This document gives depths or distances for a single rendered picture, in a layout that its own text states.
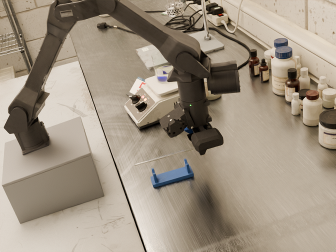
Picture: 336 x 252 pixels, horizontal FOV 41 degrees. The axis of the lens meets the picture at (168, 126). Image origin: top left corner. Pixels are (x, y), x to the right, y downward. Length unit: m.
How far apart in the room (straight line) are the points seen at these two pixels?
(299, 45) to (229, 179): 0.57
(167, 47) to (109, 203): 0.38
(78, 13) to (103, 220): 0.44
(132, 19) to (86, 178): 0.37
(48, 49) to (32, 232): 0.40
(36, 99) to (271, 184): 0.55
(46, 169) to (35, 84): 0.19
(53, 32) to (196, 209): 0.47
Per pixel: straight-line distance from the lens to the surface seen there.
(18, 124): 1.06
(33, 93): 1.02
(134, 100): 1.33
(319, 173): 1.05
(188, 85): 0.93
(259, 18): 1.65
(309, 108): 1.17
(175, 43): 0.89
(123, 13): 0.90
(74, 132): 1.11
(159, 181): 1.05
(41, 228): 1.06
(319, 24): 1.41
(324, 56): 1.33
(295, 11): 1.51
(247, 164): 1.08
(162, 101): 1.25
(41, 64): 0.99
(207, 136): 0.93
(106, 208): 1.04
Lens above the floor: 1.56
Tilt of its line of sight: 32 degrees down
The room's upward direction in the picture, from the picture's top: 11 degrees counter-clockwise
